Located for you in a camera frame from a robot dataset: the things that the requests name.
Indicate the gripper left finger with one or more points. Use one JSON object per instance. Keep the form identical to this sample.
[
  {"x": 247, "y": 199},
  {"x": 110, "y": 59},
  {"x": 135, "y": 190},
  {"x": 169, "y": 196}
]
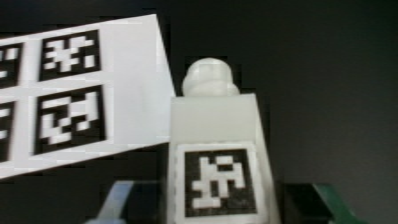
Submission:
[{"x": 132, "y": 204}]

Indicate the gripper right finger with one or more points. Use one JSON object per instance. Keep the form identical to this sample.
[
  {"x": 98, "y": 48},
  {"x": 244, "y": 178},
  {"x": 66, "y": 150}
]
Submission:
[{"x": 313, "y": 205}]

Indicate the white marker tag plate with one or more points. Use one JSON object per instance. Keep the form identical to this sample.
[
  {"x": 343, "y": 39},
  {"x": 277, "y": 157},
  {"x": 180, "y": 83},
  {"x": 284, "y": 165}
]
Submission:
[{"x": 85, "y": 91}]

